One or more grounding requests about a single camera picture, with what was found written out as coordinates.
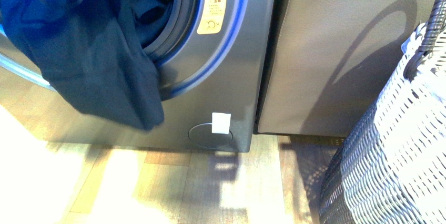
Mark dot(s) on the navy blue knit garment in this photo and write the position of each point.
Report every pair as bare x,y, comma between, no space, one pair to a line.
92,52

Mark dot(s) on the grey front-load washing machine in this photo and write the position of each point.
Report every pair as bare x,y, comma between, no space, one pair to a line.
198,75

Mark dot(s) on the white paper tag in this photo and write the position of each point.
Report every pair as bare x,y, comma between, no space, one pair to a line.
220,123

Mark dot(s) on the round drain filter cover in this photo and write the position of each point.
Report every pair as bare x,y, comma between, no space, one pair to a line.
201,135

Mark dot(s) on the orange warning sticker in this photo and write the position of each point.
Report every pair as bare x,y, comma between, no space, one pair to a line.
212,17

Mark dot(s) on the white woven laundry basket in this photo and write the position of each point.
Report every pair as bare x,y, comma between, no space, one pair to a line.
391,168

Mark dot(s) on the dark wrapped basket handle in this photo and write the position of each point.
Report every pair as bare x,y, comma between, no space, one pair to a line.
435,25

